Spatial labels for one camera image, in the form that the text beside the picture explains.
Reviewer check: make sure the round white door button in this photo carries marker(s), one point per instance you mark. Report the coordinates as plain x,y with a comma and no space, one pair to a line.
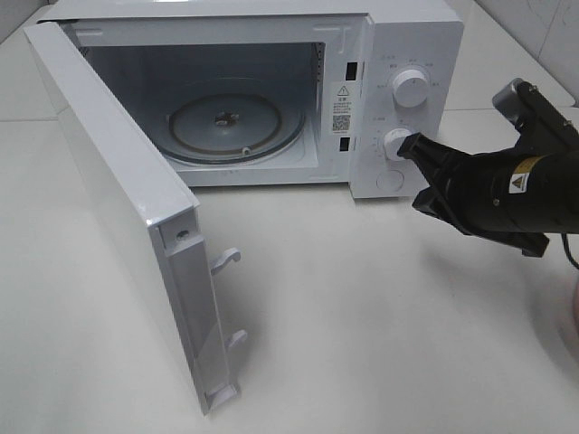
390,181

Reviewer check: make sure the white microwave door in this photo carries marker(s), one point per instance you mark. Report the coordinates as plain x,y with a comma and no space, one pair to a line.
147,211

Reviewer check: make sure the pink plate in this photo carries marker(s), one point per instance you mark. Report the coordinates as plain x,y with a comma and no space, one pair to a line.
568,325

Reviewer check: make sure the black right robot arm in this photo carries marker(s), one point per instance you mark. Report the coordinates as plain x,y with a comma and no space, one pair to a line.
547,132

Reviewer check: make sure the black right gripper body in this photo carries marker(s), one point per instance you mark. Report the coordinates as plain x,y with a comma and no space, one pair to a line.
517,200

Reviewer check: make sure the upper white power knob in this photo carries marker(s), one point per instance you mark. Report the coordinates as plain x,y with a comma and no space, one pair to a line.
410,87

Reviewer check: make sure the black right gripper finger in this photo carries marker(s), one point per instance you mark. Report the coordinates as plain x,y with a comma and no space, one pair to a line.
436,162
429,202

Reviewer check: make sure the white microwave oven body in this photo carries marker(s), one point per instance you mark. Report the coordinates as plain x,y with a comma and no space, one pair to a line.
335,60

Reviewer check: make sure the white timer knob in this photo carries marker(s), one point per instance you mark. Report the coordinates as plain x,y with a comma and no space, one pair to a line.
393,140

